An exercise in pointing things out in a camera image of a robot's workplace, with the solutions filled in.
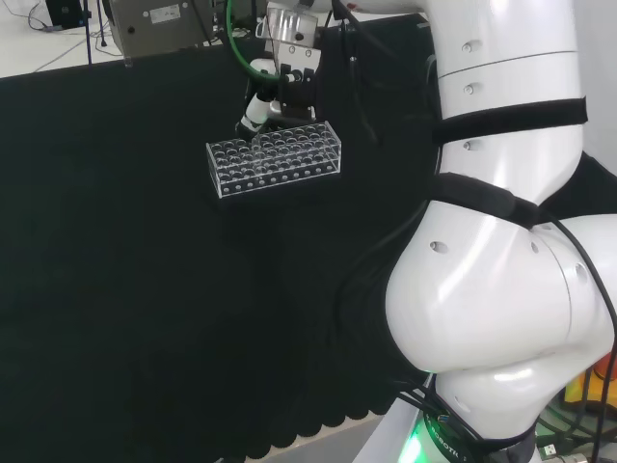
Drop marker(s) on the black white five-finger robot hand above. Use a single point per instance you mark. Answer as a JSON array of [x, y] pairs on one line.
[[299, 91]]

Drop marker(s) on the clear glass test tube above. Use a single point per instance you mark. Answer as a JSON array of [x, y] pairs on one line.
[[260, 144]]

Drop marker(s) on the clear acrylic test tube rack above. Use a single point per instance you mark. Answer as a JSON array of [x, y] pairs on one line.
[[289, 154]]

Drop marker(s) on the grey metal case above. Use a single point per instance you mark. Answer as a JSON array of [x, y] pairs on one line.
[[159, 29]]

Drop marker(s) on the black tripod pole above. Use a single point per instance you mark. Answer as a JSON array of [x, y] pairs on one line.
[[88, 34]]

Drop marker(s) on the black bench cloth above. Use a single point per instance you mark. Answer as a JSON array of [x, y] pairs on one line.
[[144, 265]]

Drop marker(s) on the black device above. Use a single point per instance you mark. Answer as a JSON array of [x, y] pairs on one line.
[[65, 12]]

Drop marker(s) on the yellow stop button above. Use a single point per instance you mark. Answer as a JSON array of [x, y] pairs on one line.
[[578, 390]]

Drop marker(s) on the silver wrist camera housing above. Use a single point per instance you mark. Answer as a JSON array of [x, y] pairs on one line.
[[289, 21]]

